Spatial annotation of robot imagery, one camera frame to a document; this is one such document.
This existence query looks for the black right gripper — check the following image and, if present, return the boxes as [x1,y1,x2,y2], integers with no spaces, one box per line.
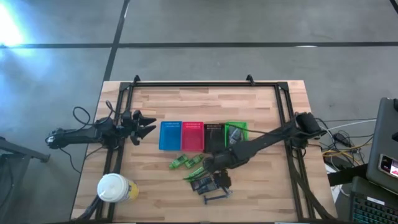
[203,149,238,189]

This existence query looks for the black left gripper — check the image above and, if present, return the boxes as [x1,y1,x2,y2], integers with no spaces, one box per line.
[119,109,157,146]

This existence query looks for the green travel toothpaste tube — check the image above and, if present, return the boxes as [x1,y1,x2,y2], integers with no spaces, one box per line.
[182,166,206,183]
[184,154,205,170]
[169,154,189,170]

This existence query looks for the dark toiletry sachet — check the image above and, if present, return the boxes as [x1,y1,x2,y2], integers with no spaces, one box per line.
[196,182,220,196]
[190,175,214,192]

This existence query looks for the blue plastic basket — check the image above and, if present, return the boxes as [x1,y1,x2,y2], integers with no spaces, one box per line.
[158,120,183,152]

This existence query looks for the black plastic basket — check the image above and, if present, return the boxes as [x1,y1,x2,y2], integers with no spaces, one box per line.
[203,123,226,154]

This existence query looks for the red plastic basket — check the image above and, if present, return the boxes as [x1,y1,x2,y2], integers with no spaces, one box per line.
[180,121,205,152]

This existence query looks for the green plastic basket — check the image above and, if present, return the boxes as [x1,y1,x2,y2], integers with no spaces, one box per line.
[224,121,249,147]

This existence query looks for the paper cup with white lid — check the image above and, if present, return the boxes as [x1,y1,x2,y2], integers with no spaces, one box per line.
[96,172,140,204]

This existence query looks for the black stand leg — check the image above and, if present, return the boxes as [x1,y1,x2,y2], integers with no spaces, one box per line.
[0,136,51,164]

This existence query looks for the backlit keyboard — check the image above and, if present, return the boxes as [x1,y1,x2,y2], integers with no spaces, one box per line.
[348,190,398,224]

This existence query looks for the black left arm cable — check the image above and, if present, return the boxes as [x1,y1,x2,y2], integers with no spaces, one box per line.
[72,106,95,128]

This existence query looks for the black aluminium table frame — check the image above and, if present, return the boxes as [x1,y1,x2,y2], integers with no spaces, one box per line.
[93,74,337,223]

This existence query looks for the yellow floor cable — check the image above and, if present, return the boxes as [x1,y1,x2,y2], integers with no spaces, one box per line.
[322,146,371,160]

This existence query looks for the black strap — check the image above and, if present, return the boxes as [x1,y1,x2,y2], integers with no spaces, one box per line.
[327,163,370,187]

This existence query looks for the white floor cable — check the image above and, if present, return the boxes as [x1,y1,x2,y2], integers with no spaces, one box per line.
[325,118,377,131]

